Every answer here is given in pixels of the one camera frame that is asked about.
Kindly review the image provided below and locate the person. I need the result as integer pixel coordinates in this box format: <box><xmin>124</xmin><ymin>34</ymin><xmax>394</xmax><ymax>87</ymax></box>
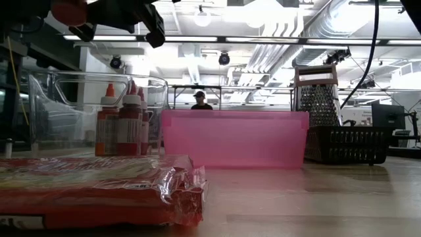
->
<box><xmin>190</xmin><ymin>90</ymin><xmax>214</xmax><ymax>111</ymax></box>

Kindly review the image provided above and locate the red popcorn packet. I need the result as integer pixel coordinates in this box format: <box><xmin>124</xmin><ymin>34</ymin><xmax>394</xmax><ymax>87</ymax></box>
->
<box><xmin>0</xmin><ymin>154</ymin><xmax>208</xmax><ymax>230</ymax></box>

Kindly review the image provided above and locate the long black cable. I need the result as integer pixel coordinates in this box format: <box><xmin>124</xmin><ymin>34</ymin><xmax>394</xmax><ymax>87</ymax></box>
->
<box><xmin>339</xmin><ymin>0</ymin><xmax>380</xmax><ymax>110</ymax></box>

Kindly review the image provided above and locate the silver ventilation duct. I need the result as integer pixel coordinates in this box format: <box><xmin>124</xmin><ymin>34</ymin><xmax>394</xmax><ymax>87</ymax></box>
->
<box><xmin>292</xmin><ymin>0</ymin><xmax>421</xmax><ymax>66</ymax></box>

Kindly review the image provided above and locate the black monitor stand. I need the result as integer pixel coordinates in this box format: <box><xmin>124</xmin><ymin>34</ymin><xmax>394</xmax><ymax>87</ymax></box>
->
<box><xmin>405</xmin><ymin>110</ymin><xmax>421</xmax><ymax>149</ymax></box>

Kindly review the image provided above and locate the black overhead light bar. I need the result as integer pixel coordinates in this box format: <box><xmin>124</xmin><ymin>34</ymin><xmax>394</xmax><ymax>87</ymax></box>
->
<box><xmin>62</xmin><ymin>34</ymin><xmax>421</xmax><ymax>47</ymax></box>

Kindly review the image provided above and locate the black frame folding table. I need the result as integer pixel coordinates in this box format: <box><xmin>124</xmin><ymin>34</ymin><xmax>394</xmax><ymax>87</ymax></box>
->
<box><xmin>172</xmin><ymin>84</ymin><xmax>295</xmax><ymax>111</ymax></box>

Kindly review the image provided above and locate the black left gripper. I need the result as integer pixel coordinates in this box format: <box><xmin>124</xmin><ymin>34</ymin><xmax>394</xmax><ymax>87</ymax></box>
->
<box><xmin>19</xmin><ymin>0</ymin><xmax>174</xmax><ymax>49</ymax></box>

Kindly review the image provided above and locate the pink translucent plastic bin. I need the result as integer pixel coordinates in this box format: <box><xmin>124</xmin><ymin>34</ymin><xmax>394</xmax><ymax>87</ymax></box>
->
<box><xmin>161</xmin><ymin>109</ymin><xmax>310</xmax><ymax>170</ymax></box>

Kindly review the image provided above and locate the yellow hanging cable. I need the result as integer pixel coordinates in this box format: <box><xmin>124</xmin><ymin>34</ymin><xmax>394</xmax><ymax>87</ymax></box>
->
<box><xmin>6</xmin><ymin>34</ymin><xmax>30</xmax><ymax>126</ymax></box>

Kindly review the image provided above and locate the black computer monitor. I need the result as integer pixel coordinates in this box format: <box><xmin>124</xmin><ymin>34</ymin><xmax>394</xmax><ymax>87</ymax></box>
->
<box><xmin>371</xmin><ymin>103</ymin><xmax>407</xmax><ymax>130</ymax></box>

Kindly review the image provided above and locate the clear plastic storage bin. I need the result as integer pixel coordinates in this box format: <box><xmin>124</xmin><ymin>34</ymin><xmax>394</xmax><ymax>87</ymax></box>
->
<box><xmin>28</xmin><ymin>70</ymin><xmax>169</xmax><ymax>159</ymax></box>

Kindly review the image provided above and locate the white round pendant lamp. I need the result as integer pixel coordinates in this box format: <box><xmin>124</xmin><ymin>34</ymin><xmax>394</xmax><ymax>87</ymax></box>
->
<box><xmin>193</xmin><ymin>9</ymin><xmax>212</xmax><ymax>28</ymax></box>

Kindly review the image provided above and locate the metal box grater pink handle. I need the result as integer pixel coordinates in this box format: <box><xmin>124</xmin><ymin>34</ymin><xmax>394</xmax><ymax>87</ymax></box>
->
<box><xmin>293</xmin><ymin>64</ymin><xmax>343</xmax><ymax>128</ymax></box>

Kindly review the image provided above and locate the black slotted plastic basket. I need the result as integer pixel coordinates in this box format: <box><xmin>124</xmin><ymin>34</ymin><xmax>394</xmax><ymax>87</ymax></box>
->
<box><xmin>304</xmin><ymin>126</ymin><xmax>395</xmax><ymax>167</ymax></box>

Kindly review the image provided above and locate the dark shelving unit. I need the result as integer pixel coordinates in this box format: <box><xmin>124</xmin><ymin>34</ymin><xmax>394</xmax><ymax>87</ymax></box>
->
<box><xmin>0</xmin><ymin>19</ymin><xmax>82</xmax><ymax>152</ymax></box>

